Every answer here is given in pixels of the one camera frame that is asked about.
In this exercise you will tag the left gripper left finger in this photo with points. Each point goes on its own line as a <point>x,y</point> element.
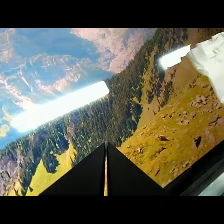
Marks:
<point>87,176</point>

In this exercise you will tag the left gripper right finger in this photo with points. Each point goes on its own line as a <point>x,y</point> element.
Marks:
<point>128,178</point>

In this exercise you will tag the white shirt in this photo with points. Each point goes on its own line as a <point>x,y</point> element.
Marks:
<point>210,60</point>

